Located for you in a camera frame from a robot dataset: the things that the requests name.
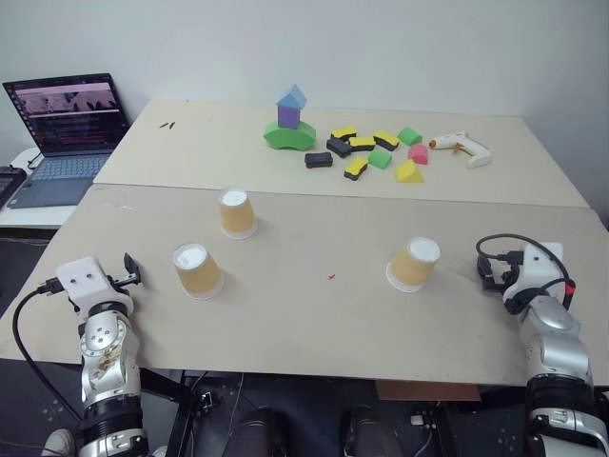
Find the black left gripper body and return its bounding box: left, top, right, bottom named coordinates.
left=109, top=271, right=136, bottom=294

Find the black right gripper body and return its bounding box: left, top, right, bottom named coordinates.
left=493, top=248, right=526, bottom=288

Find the brown paper cup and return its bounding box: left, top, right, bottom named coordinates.
left=384, top=236, right=442, bottom=293
left=171, top=243, right=226, bottom=302
left=218, top=186, right=260, bottom=240

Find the white side table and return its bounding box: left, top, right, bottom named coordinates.
left=0, top=147, right=96, bottom=230

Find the brown cardboard piece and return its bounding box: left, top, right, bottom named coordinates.
left=374, top=379, right=482, bottom=402

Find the yellow foam wedge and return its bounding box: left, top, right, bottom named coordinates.
left=394, top=158, right=426, bottom=185

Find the white glue gun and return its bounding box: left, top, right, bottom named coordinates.
left=426, top=130, right=493, bottom=169

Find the grey open laptop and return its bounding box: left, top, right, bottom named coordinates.
left=2, top=71, right=131, bottom=210

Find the black device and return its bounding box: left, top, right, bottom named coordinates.
left=0, top=165, right=28, bottom=211

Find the white shoe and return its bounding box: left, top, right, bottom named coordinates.
left=42, top=427, right=77, bottom=457

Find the dark rounded shape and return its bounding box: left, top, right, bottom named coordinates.
left=339, top=404, right=406, bottom=457
left=226, top=406, right=306, bottom=457

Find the green arch foam block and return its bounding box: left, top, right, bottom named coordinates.
left=262, top=119, right=318, bottom=153

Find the purple foam cube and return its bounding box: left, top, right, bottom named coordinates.
left=277, top=104, right=301, bottom=131

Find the blue roof foam block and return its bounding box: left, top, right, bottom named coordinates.
left=276, top=84, right=308, bottom=111

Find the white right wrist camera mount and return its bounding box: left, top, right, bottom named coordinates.
left=501, top=242, right=565, bottom=302

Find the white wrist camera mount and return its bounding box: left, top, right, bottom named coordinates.
left=54, top=256, right=135, bottom=318
left=501, top=242, right=565, bottom=302

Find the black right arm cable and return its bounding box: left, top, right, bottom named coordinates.
left=475, top=232, right=578, bottom=310

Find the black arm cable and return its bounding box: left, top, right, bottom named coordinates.
left=12, top=277, right=85, bottom=425
left=475, top=232, right=578, bottom=310

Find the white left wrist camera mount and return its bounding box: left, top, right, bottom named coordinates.
left=54, top=256, right=135, bottom=318

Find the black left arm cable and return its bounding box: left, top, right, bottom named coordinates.
left=12, top=277, right=85, bottom=425

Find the black table frame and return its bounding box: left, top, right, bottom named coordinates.
left=137, top=366, right=248, bottom=457

